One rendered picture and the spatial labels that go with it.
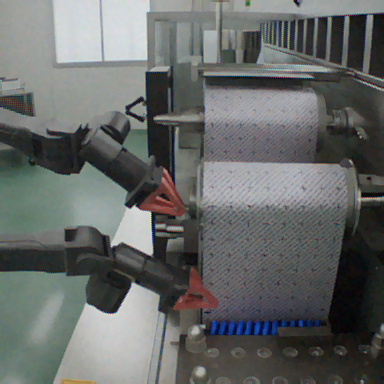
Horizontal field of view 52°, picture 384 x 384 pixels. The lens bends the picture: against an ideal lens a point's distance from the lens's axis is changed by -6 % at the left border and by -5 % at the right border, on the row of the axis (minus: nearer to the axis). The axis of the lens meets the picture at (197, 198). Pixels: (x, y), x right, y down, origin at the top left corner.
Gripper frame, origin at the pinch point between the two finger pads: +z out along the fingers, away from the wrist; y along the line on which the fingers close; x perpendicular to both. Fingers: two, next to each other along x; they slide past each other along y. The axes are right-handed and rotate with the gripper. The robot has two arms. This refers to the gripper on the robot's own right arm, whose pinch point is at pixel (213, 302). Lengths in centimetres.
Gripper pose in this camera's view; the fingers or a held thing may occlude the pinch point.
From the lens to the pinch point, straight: 76.5
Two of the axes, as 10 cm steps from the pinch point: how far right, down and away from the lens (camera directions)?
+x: 4.8, -8.0, -3.6
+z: 8.8, 4.5, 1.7
